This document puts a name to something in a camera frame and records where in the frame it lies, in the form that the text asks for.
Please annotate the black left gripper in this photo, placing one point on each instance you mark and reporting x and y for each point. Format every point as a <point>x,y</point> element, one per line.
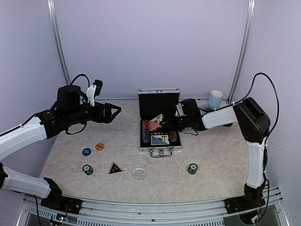
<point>106,117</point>

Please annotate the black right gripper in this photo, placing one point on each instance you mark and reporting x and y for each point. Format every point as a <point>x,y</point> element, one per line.
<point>170,124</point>

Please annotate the red playing card deck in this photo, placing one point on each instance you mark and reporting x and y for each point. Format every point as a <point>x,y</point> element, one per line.
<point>154,124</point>

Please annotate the blue playing card deck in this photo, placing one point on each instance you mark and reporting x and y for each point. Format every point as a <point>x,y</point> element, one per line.
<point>159,140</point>

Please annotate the aluminium poker case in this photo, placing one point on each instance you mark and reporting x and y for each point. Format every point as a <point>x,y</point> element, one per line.
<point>156,107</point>

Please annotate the green chip stack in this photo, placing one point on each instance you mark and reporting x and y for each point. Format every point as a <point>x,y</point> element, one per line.
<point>192,168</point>
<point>87,169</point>

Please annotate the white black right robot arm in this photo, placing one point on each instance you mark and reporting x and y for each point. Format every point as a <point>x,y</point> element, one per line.
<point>254,125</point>

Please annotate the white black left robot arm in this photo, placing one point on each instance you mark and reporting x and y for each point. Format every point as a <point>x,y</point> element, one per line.
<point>21,136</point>

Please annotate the right poker chip row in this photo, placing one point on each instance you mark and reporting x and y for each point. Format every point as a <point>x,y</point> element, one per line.
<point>173,137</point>

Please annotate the poker chip row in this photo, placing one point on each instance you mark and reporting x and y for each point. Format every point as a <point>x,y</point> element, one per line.
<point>173,137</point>
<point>145,131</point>

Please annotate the red dice row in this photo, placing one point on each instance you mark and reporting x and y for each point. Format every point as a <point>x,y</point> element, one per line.
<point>157,133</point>

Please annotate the left poker chip row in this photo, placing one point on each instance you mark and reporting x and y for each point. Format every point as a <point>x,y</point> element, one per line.
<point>145,131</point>

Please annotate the orange round button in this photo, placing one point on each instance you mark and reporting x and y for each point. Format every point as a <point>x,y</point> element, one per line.
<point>99,146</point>

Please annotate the white swirl plate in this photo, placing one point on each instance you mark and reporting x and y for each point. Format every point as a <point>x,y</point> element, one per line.
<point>204,108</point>

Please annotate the blue small blind button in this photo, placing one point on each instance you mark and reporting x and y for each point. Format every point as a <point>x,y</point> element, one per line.
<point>86,151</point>

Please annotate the light blue ribbed cup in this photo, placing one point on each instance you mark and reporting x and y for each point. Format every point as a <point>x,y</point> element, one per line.
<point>215,99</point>

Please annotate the black triangular dealer button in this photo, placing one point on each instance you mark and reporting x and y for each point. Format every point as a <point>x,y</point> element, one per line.
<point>115,168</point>

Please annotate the clear round plastic lid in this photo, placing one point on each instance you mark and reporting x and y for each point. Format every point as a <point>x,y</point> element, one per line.
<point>139,174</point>

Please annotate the dark green mug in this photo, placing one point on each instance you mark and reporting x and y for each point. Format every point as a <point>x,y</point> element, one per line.
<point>228,125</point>

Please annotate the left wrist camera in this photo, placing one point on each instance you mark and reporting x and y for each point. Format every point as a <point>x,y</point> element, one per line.
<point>93,91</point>

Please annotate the front aluminium rail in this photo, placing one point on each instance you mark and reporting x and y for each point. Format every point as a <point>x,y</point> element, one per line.
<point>203,213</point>

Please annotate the right aluminium frame post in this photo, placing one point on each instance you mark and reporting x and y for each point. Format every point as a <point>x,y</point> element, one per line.
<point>243,49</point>

